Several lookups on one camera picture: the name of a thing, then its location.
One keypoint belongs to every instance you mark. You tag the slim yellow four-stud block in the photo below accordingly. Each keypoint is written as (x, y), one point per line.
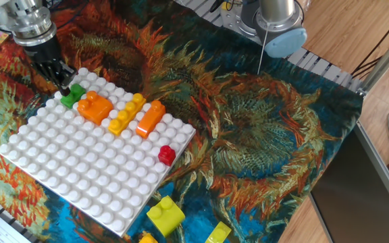
(127, 114)

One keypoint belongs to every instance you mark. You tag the colourful sunflower pattern rug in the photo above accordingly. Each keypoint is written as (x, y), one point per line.
(214, 101)

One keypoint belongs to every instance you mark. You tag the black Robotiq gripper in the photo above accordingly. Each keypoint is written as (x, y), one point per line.
(44, 52)

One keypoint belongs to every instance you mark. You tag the white and silver wrist adapter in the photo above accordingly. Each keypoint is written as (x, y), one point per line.
(19, 20)

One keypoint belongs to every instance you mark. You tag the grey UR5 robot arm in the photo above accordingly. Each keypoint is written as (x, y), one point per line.
(279, 23)

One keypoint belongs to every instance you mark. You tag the white studded baseplate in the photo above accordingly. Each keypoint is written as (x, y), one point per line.
(86, 158)

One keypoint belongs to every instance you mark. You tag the orange two-stud block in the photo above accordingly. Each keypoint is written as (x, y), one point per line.
(95, 108)

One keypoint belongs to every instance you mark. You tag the slim orange sloped block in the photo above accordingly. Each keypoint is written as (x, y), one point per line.
(150, 121)

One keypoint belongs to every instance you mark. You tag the large yellow four-stud block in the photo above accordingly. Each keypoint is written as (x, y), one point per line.
(147, 239)

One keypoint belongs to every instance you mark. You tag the black monitor panel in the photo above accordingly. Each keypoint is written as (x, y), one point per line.
(356, 195)

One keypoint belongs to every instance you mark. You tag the small red block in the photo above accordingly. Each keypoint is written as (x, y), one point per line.
(166, 156)

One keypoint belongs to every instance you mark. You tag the white zip tie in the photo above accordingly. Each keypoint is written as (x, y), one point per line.
(262, 50)

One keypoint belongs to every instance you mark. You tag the small lime single-stud block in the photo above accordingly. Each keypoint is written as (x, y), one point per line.
(218, 233)

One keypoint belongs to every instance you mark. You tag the small green two-stud block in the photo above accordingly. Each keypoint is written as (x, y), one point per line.
(74, 94)

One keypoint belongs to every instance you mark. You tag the small yellow object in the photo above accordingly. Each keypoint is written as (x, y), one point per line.
(227, 5)

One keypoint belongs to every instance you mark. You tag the aluminium frame beam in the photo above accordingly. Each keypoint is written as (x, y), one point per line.
(383, 64)

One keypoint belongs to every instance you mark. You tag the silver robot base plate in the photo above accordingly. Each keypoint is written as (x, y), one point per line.
(235, 20)

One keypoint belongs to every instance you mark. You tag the large lime two-stud block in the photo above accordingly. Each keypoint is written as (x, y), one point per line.
(165, 216)

